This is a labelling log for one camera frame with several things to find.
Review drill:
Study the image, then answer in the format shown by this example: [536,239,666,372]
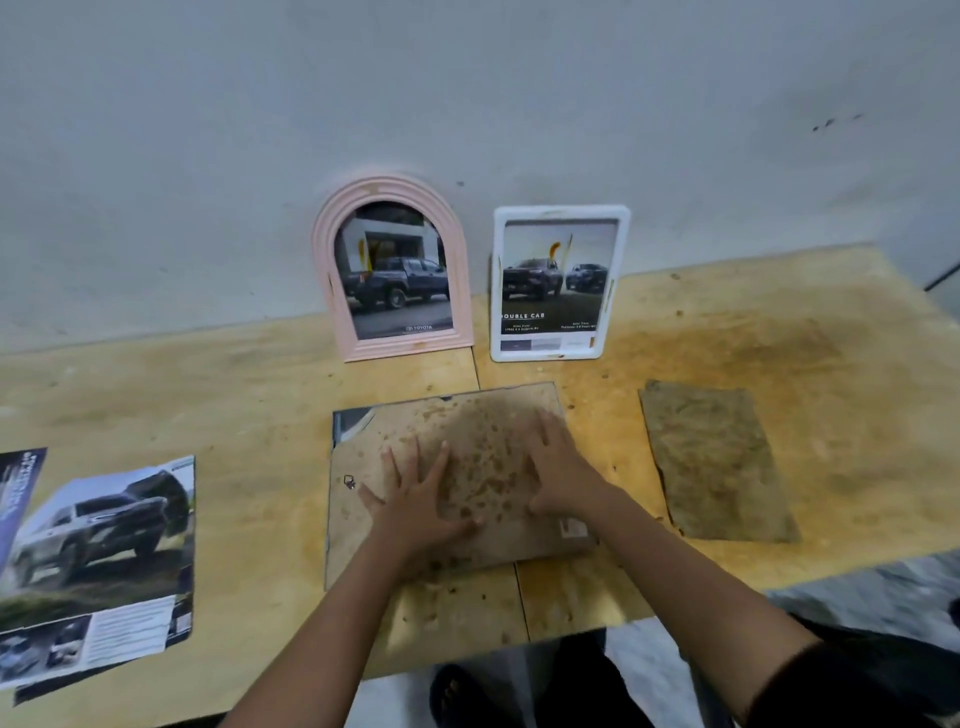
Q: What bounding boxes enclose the person's left hand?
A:
[357,438,483,565]

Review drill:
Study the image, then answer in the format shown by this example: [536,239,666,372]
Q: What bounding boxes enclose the person's right hand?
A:
[524,411,603,526]

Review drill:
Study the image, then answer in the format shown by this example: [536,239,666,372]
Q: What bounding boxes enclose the picture frame with stained backing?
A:
[323,381,602,591]

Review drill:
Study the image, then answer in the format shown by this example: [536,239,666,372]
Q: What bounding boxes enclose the person's right forearm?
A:
[577,498,820,717]

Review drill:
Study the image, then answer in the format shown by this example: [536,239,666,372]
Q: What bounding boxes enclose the person's left forearm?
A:
[219,551,440,728]

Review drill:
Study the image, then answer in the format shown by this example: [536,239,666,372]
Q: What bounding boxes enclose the loose stained backing board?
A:
[638,379,802,545]

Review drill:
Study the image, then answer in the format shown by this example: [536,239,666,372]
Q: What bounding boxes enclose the black trousers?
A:
[429,628,657,728]

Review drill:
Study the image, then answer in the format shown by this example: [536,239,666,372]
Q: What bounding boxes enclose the car brochure page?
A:
[0,454,198,693]

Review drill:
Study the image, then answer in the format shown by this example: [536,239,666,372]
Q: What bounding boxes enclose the dark car brochure sheet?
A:
[0,447,198,708]

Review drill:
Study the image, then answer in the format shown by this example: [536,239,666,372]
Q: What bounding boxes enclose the black sleeve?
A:
[738,596,960,728]

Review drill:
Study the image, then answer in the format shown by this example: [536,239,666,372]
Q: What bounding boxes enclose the pink arched photo frame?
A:
[311,174,476,364]

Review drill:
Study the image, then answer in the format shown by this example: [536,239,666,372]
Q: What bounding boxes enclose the white rectangular photo frame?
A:
[490,204,633,363]

